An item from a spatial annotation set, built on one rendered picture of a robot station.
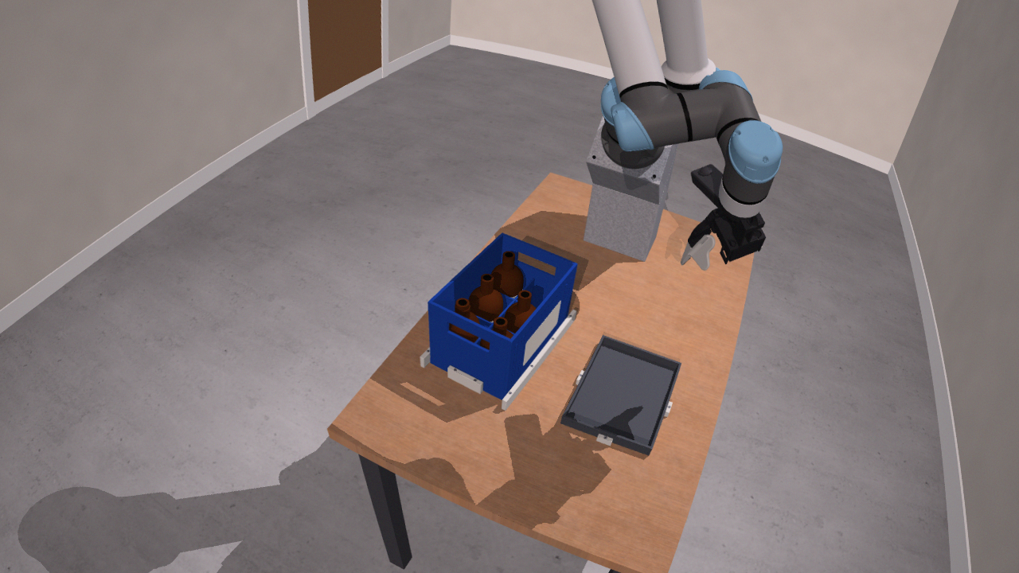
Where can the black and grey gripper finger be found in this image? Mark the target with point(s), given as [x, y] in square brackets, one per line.
[700, 243]

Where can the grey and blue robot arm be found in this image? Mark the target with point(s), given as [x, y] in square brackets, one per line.
[650, 115]

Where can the brown glass bottle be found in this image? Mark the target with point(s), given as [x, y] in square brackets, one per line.
[500, 326]
[508, 278]
[462, 307]
[519, 312]
[486, 301]

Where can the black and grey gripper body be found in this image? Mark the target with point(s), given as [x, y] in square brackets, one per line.
[731, 233]

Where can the blue plastic crate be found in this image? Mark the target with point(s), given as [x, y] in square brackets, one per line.
[500, 367]

